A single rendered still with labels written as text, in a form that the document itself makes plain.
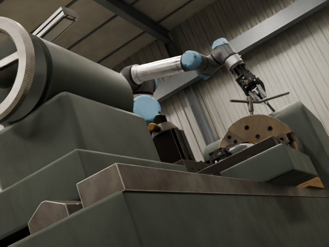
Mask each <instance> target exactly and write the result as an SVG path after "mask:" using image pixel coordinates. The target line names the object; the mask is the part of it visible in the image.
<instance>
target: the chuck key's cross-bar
mask: <svg viewBox="0 0 329 247"><path fill-rule="evenodd" d="M288 94H289V92H285V93H282V94H278V95H275V96H272V97H269V98H265V99H261V100H253V103H262V102H265V101H268V100H271V99H275V98H278V97H282V96H285V95H288ZM230 102H239V103H248V102H249V101H248V100H241V99H230Z"/></svg>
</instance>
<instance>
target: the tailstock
mask: <svg viewBox="0 0 329 247"><path fill-rule="evenodd" d="M0 33H5V34H7V35H8V36H9V37H8V38H6V39H5V40H3V41H2V42H1V43H0V125H3V126H6V127H5V128H3V129H2V130H0V185H1V189H2V191H1V192H0V243H4V242H13V241H19V240H21V239H23V238H25V237H27V236H29V235H31V234H30V230H29V227H28V222H29V221H30V219H31V218H32V216H33V215H34V213H35V211H36V210H37V208H38V207H39V205H40V204H41V202H43V201H45V200H79V201H81V198H80V195H79V192H78V188H77V185H76V184H77V183H79V182H81V181H83V180H85V179H86V178H88V177H90V176H92V175H94V174H96V173H98V172H100V171H101V170H103V169H105V168H107V167H109V166H111V165H113V164H115V163H121V164H128V165H136V166H144V167H151V168H159V169H166V170H174V171H182V172H188V171H187V169H186V167H185V166H184V165H177V164H171V163H165V162H161V161H160V158H159V156H158V153H157V150H156V148H155V145H154V142H153V140H152V137H151V134H150V132H149V129H148V126H147V124H146V121H145V119H144V118H143V116H140V115H137V114H134V113H133V108H134V97H133V92H132V89H131V86H130V84H129V83H128V81H127V80H126V79H125V77H123V76H122V75H121V74H119V73H117V72H115V71H113V70H111V69H108V68H106V67H104V66H102V65H100V64H97V63H95V62H93V61H91V60H89V59H87V58H85V57H82V56H80V55H78V54H76V53H74V52H71V51H69V50H67V49H65V48H62V47H60V46H58V45H56V44H53V43H51V42H49V41H47V40H45V39H42V38H40V37H38V36H36V35H33V34H30V33H27V31H26V30H25V29H24V27H23V26H21V25H20V24H19V23H17V22H16V21H14V20H12V19H9V18H6V17H0Z"/></svg>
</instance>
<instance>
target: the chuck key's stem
mask: <svg viewBox="0 0 329 247"><path fill-rule="evenodd" d="M246 99H247V100H248V101H249V102H248V103H247V105H248V111H249V112H250V115H253V114H254V113H253V112H254V107H253V101H252V97H251V96H248V97H246Z"/></svg>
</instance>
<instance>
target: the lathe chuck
mask: <svg viewBox="0 0 329 247"><path fill-rule="evenodd" d="M228 130H229V131H231V132H232V133H234V134H235V135H237V136H238V137H240V138H241V139H243V140H244V141H249V140H252V141H256V142H260V141H262V140H264V139H267V138H269V137H271V136H274V137H277V136H279V135H281V134H283V133H286V134H288V133H290V132H291V133H292V135H293V137H294V139H295V140H296V141H295V142H293V143H291V144H290V146H291V148H293V149H295V150H297V151H299V152H301V153H303V148H302V145H301V142H300V140H299V138H298V136H297V135H296V133H295V132H294V131H293V130H292V129H291V128H290V127H289V126H288V125H286V124H285V123H283V122H282V121H280V120H278V119H277V118H274V117H272V116H268V115H263V114H255V115H249V116H246V117H243V118H241V119H239V120H237V121H236V122H234V123H233V124H232V125H231V126H230V127H229V128H228ZM227 145H230V144H229V143H228V142H226V141H225V140H224V139H223V138H222V139H221V141H220V144H219V148H224V147H225V146H227Z"/></svg>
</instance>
